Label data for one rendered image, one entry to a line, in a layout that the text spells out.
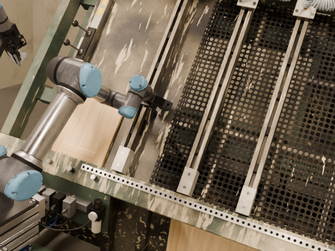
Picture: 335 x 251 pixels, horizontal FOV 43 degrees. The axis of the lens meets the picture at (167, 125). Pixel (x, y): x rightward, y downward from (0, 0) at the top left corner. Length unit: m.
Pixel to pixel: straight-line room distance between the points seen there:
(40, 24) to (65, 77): 4.20
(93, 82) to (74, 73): 0.07
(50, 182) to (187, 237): 0.79
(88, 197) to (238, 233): 0.77
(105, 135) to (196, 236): 0.73
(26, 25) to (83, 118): 3.54
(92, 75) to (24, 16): 4.23
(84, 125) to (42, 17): 3.49
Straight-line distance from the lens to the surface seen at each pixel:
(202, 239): 2.34
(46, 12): 5.61
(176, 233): 2.38
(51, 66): 1.60
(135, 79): 1.87
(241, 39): 2.21
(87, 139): 2.26
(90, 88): 1.52
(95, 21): 2.52
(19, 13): 5.64
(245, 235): 1.95
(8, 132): 2.47
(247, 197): 1.95
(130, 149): 2.11
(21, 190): 1.46
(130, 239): 2.59
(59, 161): 2.27
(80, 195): 2.23
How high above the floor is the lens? 2.02
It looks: 24 degrees down
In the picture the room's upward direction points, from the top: 7 degrees clockwise
